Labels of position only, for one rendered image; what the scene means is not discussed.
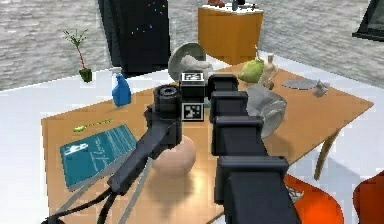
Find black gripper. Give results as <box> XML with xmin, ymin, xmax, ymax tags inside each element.
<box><xmin>96</xmin><ymin>83</ymin><xmax>184</xmax><ymax>224</ymax></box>

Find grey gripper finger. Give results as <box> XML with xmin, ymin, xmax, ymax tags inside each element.
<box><xmin>40</xmin><ymin>154</ymin><xmax>132</xmax><ymax>224</ymax></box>

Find beige round vase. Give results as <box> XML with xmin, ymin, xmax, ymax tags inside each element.
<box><xmin>151</xmin><ymin>134</ymin><xmax>198</xmax><ymax>178</ymax></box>

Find teal book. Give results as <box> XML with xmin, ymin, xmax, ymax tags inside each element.
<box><xmin>59</xmin><ymin>124</ymin><xmax>138</xmax><ymax>192</ymax></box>

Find green spoon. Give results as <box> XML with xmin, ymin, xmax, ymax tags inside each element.
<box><xmin>72</xmin><ymin>118</ymin><xmax>115</xmax><ymax>134</ymax></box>

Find blue spray bottle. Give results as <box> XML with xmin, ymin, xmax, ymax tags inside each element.
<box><xmin>111</xmin><ymin>68</ymin><xmax>133</xmax><ymax>108</ymax></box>

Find house plant in green pot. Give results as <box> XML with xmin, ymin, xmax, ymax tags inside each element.
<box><xmin>62</xmin><ymin>28</ymin><xmax>94</xmax><ymax>84</ymax></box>

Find pale grey lump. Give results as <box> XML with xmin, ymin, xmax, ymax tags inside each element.
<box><xmin>179</xmin><ymin>54</ymin><xmax>215</xmax><ymax>80</ymax></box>

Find grey round bowl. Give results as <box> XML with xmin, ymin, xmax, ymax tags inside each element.
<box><xmin>167</xmin><ymin>42</ymin><xmax>214</xmax><ymax>83</ymax></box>

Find tall black cabinet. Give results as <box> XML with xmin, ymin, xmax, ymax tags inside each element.
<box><xmin>97</xmin><ymin>0</ymin><xmax>172</xmax><ymax>79</ymax></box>

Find green round fruit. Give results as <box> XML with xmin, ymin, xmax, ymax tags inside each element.
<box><xmin>237</xmin><ymin>58</ymin><xmax>266</xmax><ymax>84</ymax></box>

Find beige statue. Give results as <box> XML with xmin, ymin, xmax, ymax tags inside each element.
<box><xmin>258</xmin><ymin>52</ymin><xmax>281</xmax><ymax>91</ymax></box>

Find orange cupboard with white top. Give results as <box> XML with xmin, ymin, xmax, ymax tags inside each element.
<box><xmin>197</xmin><ymin>3</ymin><xmax>265</xmax><ymax>66</ymax></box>

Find brown wooden table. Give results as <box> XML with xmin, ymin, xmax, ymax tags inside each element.
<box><xmin>40</xmin><ymin>61</ymin><xmax>374</xmax><ymax>224</ymax></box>

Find flat grey plate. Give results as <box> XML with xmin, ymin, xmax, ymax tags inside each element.
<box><xmin>281</xmin><ymin>78</ymin><xmax>320</xmax><ymax>91</ymax></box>

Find small grey object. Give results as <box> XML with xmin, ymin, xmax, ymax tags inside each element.
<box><xmin>312</xmin><ymin>79</ymin><xmax>331</xmax><ymax>99</ymax></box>

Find black framed window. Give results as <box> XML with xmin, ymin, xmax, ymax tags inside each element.
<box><xmin>352</xmin><ymin>0</ymin><xmax>384</xmax><ymax>43</ymax></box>

